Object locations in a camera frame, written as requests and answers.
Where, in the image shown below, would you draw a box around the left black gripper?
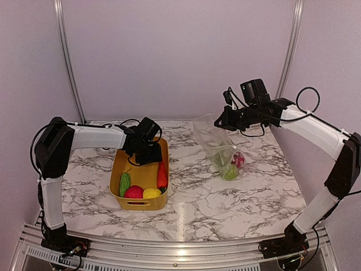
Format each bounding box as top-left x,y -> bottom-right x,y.
131,142 -> 162,165

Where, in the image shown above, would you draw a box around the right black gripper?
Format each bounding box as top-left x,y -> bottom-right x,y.
214,104 -> 261,132

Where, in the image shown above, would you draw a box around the yellow plastic basket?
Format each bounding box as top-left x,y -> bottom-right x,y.
109,138 -> 169,211

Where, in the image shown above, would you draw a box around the orange toy carrot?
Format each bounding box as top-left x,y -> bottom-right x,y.
157,161 -> 168,189

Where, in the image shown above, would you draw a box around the green toy bitter gourd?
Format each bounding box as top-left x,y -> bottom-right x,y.
118,171 -> 131,197

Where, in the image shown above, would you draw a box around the red toy apple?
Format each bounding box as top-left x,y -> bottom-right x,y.
124,185 -> 144,205

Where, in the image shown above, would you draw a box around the yellow toy lemon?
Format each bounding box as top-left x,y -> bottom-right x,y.
143,188 -> 162,199

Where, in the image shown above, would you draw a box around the green toy grapes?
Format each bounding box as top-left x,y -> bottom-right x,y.
210,151 -> 230,168

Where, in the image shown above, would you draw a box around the clear zip top bag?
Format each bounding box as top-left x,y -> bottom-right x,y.
192,114 -> 246,179

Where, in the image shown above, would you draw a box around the red toy tomato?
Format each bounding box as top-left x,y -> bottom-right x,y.
231,151 -> 245,169

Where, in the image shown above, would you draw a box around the light green toy apple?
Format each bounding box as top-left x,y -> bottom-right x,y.
216,148 -> 231,163

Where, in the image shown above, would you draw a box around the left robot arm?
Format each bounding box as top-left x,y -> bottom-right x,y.
30,117 -> 162,258

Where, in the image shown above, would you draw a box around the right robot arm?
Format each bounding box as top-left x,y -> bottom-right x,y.
214,98 -> 360,259

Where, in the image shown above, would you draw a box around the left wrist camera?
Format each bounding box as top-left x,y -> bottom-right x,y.
133,117 -> 162,144

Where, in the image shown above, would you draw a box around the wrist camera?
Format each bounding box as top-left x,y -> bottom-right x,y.
223,78 -> 271,110
133,117 -> 162,144

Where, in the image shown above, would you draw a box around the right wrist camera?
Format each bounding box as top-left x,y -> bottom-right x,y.
223,78 -> 271,110

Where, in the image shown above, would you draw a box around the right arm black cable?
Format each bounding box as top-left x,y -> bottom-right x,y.
228,86 -> 321,138

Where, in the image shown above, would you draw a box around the right aluminium frame post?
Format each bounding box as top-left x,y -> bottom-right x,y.
275,0 -> 305,98

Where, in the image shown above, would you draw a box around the aluminium frame post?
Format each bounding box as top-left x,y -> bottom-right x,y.
54,0 -> 86,124
275,0 -> 305,98

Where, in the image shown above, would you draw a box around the front aluminium rail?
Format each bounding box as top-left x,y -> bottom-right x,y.
8,230 -> 339,271

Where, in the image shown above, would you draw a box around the left aluminium frame post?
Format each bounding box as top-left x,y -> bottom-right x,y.
54,0 -> 86,124

